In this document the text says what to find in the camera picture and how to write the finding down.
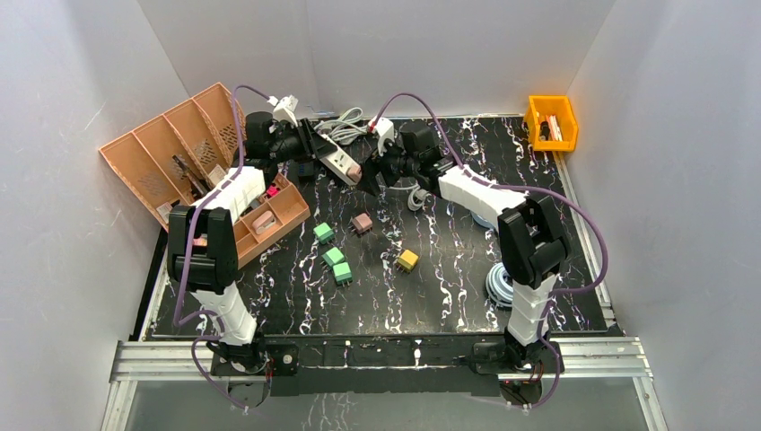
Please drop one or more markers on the pink plug adapter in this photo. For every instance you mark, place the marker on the pink plug adapter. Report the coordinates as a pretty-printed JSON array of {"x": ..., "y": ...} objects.
[{"x": 361, "y": 223}]

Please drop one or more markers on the green plug adapter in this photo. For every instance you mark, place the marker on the green plug adapter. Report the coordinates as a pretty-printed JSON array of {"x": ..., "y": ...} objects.
[
  {"x": 332, "y": 257},
  {"x": 342, "y": 273}
]

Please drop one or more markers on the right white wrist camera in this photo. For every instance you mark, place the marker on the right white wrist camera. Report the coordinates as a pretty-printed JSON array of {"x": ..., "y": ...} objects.
[{"x": 383, "y": 129}]

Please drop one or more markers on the round blue socket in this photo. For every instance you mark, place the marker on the round blue socket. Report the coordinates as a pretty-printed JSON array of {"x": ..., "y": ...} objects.
[{"x": 482, "y": 222}]

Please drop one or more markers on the pink file rack organizer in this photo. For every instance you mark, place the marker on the pink file rack organizer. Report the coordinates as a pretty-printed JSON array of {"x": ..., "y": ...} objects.
[{"x": 171, "y": 158}]

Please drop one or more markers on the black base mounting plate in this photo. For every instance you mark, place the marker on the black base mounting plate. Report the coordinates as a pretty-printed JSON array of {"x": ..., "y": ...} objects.
[{"x": 488, "y": 363}]

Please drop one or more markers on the magenta item in tray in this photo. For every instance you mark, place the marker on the magenta item in tray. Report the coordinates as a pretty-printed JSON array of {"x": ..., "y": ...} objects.
[{"x": 272, "y": 191}]

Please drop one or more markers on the pink plug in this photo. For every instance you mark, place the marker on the pink plug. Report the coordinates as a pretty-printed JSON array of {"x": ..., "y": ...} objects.
[{"x": 354, "y": 173}]

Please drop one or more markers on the pink stapler in tray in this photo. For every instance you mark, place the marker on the pink stapler in tray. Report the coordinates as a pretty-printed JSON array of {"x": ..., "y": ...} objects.
[{"x": 263, "y": 222}]

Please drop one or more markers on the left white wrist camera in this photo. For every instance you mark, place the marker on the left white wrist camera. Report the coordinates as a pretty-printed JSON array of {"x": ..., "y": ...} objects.
[{"x": 284, "y": 109}]

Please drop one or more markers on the orange storage bin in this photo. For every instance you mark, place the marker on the orange storage bin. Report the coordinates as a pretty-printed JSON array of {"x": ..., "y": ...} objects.
[{"x": 551, "y": 124}]

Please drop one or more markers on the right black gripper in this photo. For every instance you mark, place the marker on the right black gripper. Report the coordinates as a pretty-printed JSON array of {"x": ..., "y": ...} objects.
[{"x": 374, "y": 163}]

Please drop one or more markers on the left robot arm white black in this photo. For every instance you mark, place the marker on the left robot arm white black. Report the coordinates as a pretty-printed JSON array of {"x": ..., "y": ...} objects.
[{"x": 202, "y": 253}]

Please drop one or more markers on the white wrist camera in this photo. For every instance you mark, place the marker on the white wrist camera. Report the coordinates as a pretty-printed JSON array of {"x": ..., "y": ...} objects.
[
  {"x": 383, "y": 129},
  {"x": 284, "y": 109}
]

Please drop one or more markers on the yellow plug adapter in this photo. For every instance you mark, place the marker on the yellow plug adapter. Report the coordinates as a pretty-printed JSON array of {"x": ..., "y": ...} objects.
[{"x": 407, "y": 260}]

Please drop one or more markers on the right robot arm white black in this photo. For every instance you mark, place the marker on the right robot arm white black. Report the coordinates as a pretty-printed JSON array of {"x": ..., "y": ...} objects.
[{"x": 532, "y": 240}]

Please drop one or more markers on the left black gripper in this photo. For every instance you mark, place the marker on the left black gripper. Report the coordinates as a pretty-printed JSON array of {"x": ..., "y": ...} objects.
[{"x": 305, "y": 141}]

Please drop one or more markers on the green plug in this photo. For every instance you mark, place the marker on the green plug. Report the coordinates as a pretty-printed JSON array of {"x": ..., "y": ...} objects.
[{"x": 324, "y": 233}]

